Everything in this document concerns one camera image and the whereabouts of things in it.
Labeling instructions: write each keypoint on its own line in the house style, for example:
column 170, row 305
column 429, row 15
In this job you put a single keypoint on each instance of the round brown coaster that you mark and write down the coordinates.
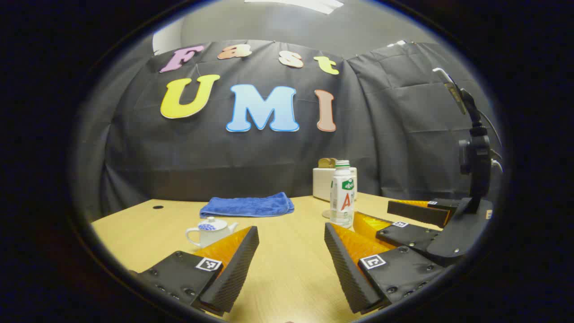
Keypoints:
column 325, row 214

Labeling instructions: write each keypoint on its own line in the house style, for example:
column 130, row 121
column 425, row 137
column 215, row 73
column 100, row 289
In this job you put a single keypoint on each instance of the white toaster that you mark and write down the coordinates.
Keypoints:
column 322, row 184

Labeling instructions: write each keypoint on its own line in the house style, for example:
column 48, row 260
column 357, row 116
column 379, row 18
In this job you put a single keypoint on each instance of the white water bottle green label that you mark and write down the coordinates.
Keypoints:
column 342, row 197

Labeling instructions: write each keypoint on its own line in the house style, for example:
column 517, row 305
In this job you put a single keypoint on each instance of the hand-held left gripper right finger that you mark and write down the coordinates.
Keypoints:
column 345, row 269

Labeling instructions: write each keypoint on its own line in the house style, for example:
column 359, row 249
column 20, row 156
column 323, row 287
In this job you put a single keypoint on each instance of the white teacup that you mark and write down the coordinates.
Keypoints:
column 210, row 238

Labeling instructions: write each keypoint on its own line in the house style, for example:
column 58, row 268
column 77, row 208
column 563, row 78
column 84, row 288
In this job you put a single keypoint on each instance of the brown bread slice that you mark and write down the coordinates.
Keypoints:
column 323, row 163
column 333, row 163

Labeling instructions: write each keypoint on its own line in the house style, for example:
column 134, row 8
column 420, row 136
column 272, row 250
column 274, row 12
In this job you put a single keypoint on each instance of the ceiling light panel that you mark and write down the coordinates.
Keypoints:
column 309, row 4

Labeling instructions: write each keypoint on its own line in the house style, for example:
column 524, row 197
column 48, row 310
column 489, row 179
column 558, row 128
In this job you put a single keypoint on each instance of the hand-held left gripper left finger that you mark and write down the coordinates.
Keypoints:
column 237, row 269

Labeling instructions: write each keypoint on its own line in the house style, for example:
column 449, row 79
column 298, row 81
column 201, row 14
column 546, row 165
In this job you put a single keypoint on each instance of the blue towel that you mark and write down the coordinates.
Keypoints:
column 246, row 206

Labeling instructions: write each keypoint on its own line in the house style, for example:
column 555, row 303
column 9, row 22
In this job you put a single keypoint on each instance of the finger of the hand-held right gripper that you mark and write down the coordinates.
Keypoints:
column 417, row 211
column 410, row 235

